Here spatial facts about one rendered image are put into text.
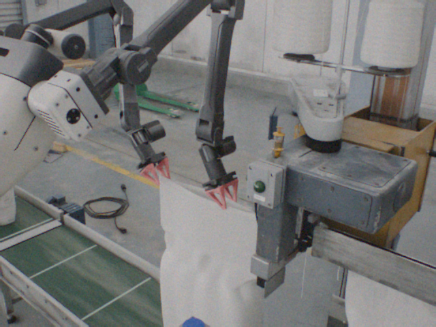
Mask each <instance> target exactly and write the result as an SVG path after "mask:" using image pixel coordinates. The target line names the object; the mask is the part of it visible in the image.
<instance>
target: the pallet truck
mask: <svg viewBox="0 0 436 327"><path fill-rule="evenodd" d="M112 29H113V36H114V46H115V48H116V46H117V44H116V35H115V34H114V23H113V22H112ZM114 94H115V96H116V99H117V100H119V101H120V98H119V97H120V95H119V83H117V84H116V85H115V86H114ZM140 95H141V96H143V97H147V98H151V99H156V100H159V101H161V102H165V103H171V104H176V105H179V106H183V107H186V108H188V109H189V110H191V109H192V110H193V111H196V110H199V109H200V106H201V104H199V103H197V102H193V101H187V100H185V99H180V98H176V97H171V96H169V95H164V94H161V93H156V92H153V91H149V90H148V87H147V85H146V84H145V83H144V84H141V85H136V96H140ZM137 100H138V106H142V107H145V108H149V109H152V110H156V111H159V112H163V113H166V114H167V115H168V116H170V115H172V116H173V117H176V116H181V115H182V114H185V113H184V112H183V111H182V110H180V109H178V108H175V107H172V106H168V105H165V104H158V103H155V102H151V101H148V100H145V99H140V98H138V97H137Z"/></svg>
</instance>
